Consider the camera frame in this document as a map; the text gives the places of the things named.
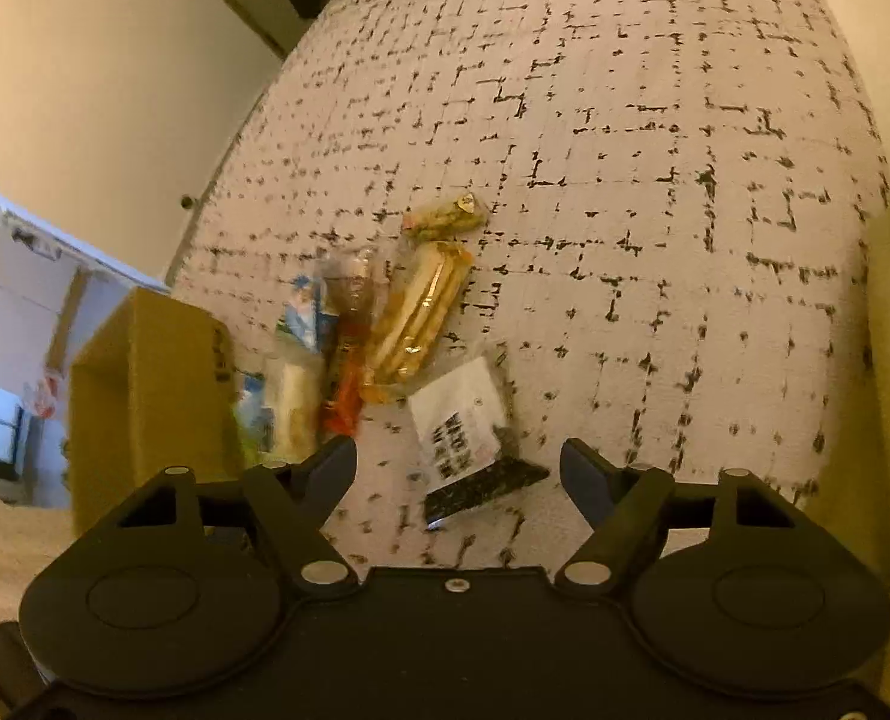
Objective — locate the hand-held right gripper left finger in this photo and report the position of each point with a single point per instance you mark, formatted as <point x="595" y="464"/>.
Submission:
<point x="337" y="465"/>

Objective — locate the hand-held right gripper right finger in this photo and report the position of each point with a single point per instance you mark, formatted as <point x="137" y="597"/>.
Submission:
<point x="581" y="476"/>

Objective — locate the green and cream snack packet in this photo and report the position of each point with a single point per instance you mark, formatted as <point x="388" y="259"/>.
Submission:
<point x="295" y="405"/>

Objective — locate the orange snack packet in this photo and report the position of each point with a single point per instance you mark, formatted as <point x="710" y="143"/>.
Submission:
<point x="343" y="382"/>

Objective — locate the clear packet white label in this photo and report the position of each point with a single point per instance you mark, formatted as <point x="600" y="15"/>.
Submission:
<point x="460" y="420"/>

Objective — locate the blue and white snack packet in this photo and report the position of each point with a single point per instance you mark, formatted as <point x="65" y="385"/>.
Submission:
<point x="302" y="315"/>

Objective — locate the golden cracker packet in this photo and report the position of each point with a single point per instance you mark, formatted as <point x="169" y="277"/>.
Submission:
<point x="415" y="315"/>

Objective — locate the clear packet with brown snack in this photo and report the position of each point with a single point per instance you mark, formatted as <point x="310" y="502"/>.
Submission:
<point x="351" y="281"/>

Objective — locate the brown cardboard box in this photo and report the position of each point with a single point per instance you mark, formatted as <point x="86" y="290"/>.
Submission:
<point x="152" y="390"/>

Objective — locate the green and gold snack packet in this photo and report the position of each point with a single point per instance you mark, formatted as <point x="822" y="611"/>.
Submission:
<point x="445" y="216"/>

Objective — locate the patterned white blanket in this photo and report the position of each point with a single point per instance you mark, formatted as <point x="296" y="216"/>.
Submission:
<point x="640" y="240"/>

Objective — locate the red and white bag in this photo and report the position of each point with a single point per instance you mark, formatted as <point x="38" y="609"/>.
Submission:
<point x="42" y="392"/>

